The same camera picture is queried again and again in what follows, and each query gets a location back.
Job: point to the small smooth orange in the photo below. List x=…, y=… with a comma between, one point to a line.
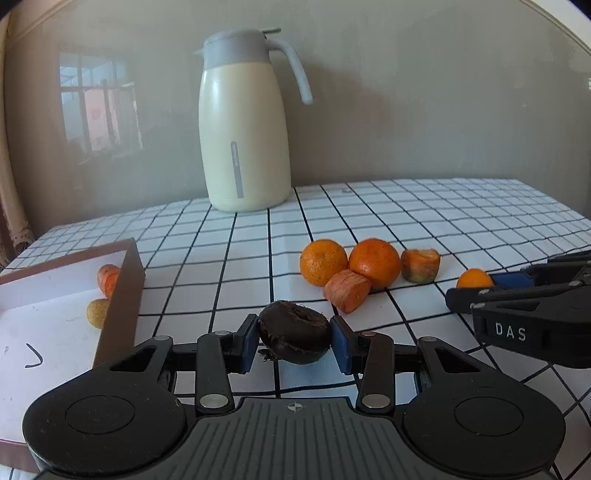
x=473, y=279

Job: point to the white checked tablecloth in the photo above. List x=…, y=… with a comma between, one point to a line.
x=415, y=207

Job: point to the brown cardboard box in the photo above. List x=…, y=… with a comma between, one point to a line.
x=46, y=323

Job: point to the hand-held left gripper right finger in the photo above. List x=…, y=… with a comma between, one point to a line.
x=340, y=344

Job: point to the small potato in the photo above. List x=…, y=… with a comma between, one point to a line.
x=97, y=313

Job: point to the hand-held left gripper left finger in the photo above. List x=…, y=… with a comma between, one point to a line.
x=249, y=344

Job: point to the carrot chunk with dark end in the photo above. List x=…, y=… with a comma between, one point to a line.
x=418, y=265

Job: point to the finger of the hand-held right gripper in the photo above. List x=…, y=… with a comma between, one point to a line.
x=512, y=279
x=485, y=297

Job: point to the carrot chunk with round core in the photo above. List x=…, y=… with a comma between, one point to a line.
x=108, y=279

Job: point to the dimpled tangerine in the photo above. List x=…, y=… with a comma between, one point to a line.
x=323, y=262

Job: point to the large smooth tangerine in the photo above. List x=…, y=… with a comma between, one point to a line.
x=374, y=263

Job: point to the ridged carrot chunk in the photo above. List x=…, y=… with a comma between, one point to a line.
x=346, y=290

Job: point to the cream thermos jug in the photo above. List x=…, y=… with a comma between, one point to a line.
x=240, y=138

